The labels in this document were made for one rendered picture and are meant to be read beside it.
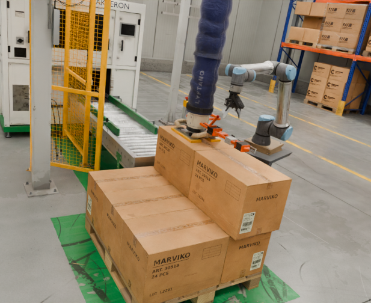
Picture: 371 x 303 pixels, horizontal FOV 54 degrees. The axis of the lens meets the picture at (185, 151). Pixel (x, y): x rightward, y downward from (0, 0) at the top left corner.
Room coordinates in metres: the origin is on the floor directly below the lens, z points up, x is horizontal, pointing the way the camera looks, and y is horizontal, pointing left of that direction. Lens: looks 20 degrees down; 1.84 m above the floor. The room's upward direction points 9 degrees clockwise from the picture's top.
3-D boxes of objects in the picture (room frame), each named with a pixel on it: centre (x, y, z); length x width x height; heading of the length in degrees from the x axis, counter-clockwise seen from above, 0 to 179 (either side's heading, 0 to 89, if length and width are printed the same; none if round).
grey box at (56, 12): (3.41, 1.33, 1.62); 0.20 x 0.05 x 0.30; 33
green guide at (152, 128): (4.71, 0.77, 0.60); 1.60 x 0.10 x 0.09; 33
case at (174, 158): (2.92, -0.07, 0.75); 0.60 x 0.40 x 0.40; 33
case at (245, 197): (2.42, -0.41, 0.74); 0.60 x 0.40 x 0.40; 34
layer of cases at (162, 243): (2.55, 0.03, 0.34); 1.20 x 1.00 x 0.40; 33
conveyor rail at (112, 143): (4.09, 1.07, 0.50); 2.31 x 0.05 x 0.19; 33
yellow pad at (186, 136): (2.89, 0.02, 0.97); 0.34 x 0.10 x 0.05; 33
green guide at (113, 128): (4.41, 1.22, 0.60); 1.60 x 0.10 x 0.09; 33
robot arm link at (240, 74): (2.62, -0.30, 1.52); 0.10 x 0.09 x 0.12; 140
